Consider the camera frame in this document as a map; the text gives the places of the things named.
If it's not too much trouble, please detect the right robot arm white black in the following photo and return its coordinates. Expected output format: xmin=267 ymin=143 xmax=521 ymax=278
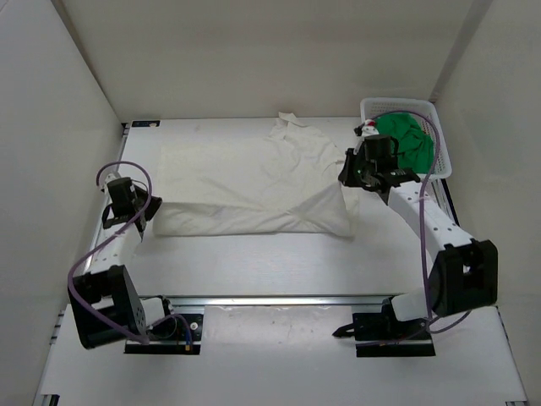
xmin=339 ymin=134 xmax=498 ymax=338

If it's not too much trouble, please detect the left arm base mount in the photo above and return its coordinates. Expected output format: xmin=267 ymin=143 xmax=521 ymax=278
xmin=124 ymin=295 xmax=205 ymax=356

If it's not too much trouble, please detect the white t shirt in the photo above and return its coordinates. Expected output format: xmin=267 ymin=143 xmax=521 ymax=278
xmin=153 ymin=113 xmax=358 ymax=238

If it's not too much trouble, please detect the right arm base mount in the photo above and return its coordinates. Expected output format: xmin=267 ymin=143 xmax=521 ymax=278
xmin=332 ymin=299 xmax=435 ymax=358

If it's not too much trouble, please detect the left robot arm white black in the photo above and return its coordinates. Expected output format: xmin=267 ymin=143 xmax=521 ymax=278
xmin=68 ymin=177 xmax=162 ymax=349

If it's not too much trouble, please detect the green t shirt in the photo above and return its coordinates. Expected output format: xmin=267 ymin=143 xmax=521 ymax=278
xmin=374 ymin=112 xmax=434 ymax=173

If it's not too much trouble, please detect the white plastic basket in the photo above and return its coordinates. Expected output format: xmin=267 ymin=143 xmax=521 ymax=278
xmin=360 ymin=97 xmax=452 ymax=179

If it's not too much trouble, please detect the blue label sticker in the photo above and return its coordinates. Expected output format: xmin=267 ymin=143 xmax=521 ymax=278
xmin=131 ymin=120 xmax=161 ymax=128

